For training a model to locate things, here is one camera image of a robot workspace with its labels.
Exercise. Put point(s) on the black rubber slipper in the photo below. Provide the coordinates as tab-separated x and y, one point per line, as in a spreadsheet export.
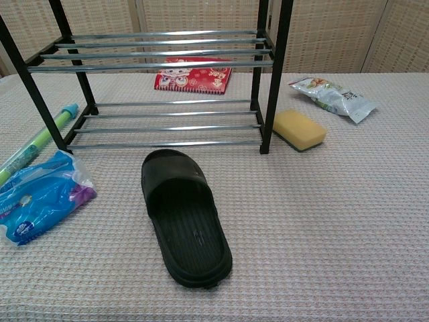
187	231

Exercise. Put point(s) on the black metal shoe rack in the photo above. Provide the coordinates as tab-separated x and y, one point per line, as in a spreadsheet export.
167	67

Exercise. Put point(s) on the red patterned packet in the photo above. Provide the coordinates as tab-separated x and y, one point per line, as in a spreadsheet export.
197	80

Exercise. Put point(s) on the yellow sponge with green base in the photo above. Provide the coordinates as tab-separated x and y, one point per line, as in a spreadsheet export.
300	129

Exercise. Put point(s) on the beige textured tablecloth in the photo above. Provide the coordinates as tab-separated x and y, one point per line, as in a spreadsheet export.
301	218

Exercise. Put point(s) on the white snack bag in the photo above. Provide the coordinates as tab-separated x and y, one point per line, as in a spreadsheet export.
335	95

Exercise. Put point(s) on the woven folding screen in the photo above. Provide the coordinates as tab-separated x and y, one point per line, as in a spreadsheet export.
335	33

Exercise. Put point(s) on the blue tissue pack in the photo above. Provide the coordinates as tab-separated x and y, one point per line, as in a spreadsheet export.
37	201

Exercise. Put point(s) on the green tube with teal cap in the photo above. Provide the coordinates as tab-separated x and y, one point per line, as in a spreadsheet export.
30	147

